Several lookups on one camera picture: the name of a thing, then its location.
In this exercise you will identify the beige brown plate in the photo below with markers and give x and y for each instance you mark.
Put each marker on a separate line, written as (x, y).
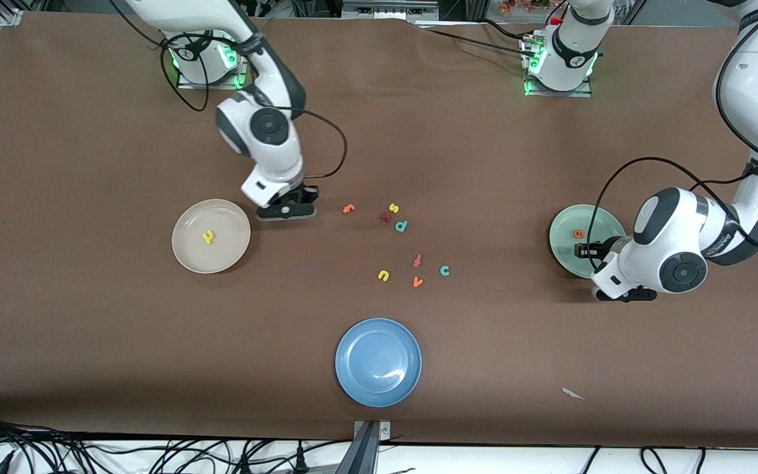
(195, 257)

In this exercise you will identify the green plate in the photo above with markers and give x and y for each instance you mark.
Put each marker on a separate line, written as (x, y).
(563, 253)

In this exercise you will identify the white paper scrap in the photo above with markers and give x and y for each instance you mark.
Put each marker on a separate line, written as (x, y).
(571, 393)

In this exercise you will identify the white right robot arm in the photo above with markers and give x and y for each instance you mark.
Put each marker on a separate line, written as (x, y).
(270, 141)

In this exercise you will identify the brown table cover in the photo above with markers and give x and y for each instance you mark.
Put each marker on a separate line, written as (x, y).
(458, 164)

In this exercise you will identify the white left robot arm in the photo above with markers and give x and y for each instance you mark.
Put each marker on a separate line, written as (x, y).
(649, 257)

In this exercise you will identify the orange flowers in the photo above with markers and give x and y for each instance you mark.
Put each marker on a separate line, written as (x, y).
(517, 6)

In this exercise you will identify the teal letter p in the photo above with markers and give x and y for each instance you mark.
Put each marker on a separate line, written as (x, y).
(400, 226)

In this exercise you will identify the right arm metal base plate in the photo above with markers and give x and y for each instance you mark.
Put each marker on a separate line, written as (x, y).
(208, 86)

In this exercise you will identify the silver metal bracket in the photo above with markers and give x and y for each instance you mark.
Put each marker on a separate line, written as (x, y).
(385, 431)

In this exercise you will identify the dark red letter n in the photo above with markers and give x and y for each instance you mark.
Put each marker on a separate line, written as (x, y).
(386, 217)

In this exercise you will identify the yellow letter h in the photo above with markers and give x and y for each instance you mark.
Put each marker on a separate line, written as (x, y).
(208, 237)

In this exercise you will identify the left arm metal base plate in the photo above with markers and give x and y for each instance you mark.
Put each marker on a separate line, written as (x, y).
(550, 94)

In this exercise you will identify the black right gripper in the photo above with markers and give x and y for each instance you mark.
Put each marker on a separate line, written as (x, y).
(304, 194)

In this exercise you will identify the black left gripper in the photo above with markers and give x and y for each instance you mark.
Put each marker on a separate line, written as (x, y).
(603, 249)

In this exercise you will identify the grey mount post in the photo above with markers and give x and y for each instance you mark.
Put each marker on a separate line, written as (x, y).
(360, 454)

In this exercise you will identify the blue plate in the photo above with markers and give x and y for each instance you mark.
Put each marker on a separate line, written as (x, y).
(379, 362)

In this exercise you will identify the white power strip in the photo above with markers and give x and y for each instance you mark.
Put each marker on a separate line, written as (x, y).
(389, 10)

